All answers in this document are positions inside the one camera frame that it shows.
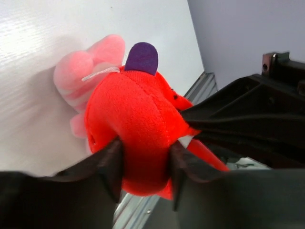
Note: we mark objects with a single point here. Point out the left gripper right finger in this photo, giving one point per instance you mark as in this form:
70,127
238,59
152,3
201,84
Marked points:
207,198

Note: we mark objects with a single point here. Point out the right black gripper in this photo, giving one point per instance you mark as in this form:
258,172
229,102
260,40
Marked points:
257,117

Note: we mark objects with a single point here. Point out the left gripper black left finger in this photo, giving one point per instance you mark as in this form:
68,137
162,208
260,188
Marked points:
83,196

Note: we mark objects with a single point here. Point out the red plush purple horn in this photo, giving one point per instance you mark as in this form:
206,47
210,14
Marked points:
137,105

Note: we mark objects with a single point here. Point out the pink striped plush centre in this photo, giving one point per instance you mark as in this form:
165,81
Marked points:
77,74

